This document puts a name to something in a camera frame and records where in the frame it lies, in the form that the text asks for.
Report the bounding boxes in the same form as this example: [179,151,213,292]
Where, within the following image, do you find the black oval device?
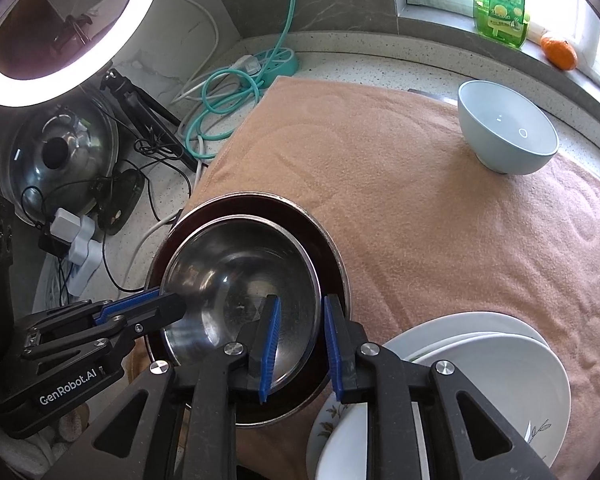
[97,169,146,236]

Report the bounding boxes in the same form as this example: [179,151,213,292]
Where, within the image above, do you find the glass pot lid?
[0,100,120,228]

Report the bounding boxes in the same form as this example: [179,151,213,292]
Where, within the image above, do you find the light blue ceramic bowl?
[457,80,561,177]

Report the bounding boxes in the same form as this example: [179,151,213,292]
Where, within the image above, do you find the ring light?
[0,0,167,107]

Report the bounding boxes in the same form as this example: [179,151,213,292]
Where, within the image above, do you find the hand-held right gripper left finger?
[42,295,283,480]

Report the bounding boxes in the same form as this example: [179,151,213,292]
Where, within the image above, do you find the teal power strip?
[252,47,300,88]

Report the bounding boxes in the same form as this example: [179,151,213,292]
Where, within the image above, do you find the green dish soap bottle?
[472,0,531,50]

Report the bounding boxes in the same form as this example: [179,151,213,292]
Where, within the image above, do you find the grey power adapter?
[67,220,105,270]

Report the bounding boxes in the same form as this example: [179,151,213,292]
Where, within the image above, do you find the white plug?
[234,55,266,77]

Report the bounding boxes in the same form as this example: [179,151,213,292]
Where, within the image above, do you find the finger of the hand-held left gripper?
[112,293,187,343]
[92,288,163,325]

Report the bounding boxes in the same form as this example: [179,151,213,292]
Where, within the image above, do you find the large stainless steel bowl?
[144,191,352,428]

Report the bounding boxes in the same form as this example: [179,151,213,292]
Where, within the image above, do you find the white plate with grass print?
[314,332,572,480]

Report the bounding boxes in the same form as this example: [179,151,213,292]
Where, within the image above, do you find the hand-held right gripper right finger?
[323,294,566,480]

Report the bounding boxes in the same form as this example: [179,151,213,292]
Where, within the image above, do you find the white cloth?
[0,402,96,478]

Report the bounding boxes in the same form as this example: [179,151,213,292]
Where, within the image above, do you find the grey stone window sill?
[395,5,600,126]

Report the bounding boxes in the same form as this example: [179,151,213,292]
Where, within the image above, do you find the orange mandarin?
[540,34,578,71]

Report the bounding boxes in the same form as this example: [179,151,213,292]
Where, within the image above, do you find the white cable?
[172,0,221,106]

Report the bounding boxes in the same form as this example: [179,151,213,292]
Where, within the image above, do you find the black tripod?
[99,69,203,170]

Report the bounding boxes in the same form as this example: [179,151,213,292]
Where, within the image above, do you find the pink towel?
[130,76,600,480]

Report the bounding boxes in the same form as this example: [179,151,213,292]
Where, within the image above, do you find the small stainless steel bowl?
[159,214,322,395]

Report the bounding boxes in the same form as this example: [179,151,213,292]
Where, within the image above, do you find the pink floral white plate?
[306,311,553,480]

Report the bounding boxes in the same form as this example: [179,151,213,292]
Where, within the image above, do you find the white power adapter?
[49,211,84,244]

